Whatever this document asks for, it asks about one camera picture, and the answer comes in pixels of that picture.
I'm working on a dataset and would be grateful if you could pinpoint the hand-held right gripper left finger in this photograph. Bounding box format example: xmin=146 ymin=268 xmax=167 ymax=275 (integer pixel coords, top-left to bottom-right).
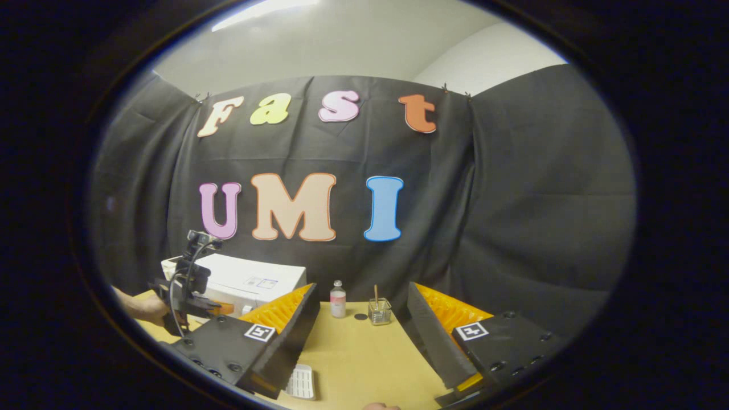
xmin=158 ymin=283 xmax=321 ymax=400

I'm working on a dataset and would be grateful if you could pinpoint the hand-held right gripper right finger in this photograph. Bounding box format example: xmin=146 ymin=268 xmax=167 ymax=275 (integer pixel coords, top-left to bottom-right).
xmin=407 ymin=281 xmax=566 ymax=402

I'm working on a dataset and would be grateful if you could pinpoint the white microwave oven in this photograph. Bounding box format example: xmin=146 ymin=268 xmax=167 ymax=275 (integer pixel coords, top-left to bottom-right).
xmin=181 ymin=253 xmax=308 ymax=321

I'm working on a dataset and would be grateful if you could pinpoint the small white tray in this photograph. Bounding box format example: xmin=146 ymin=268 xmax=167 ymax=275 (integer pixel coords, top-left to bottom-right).
xmin=284 ymin=364 xmax=316 ymax=400

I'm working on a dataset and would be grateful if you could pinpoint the small bottle with pink label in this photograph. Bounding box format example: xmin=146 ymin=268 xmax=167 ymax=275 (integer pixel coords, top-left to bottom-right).
xmin=330 ymin=280 xmax=347 ymax=318

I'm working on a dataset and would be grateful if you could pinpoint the glass jar with stick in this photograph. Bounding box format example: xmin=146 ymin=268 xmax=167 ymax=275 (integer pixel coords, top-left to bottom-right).
xmin=368 ymin=285 xmax=393 ymax=326

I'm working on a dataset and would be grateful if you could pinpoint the black backdrop cloth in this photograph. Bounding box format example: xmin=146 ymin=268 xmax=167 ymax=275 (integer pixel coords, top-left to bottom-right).
xmin=88 ymin=63 xmax=637 ymax=342

